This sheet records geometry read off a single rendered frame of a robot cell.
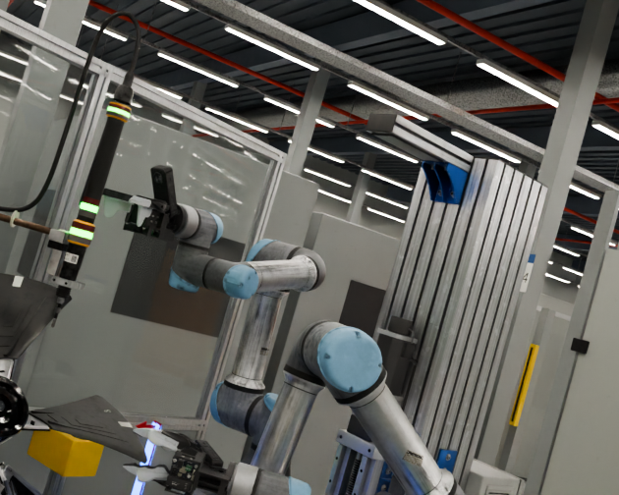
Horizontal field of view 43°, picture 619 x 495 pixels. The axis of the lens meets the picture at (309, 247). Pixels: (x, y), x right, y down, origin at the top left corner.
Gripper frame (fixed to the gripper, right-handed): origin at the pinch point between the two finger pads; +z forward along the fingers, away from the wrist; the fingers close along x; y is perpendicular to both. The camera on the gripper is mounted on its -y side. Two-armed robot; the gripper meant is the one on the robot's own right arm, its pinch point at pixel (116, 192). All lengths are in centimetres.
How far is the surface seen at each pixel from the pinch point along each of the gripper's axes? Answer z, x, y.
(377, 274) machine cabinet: -389, 110, 5
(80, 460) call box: -27, 14, 65
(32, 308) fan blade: 3.9, 9.9, 27.5
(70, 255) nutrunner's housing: 10.0, -2.4, 14.0
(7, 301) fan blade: 6.8, 14.5, 27.3
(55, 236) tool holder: 11.4, 1.3, 11.1
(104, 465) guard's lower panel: -85, 54, 87
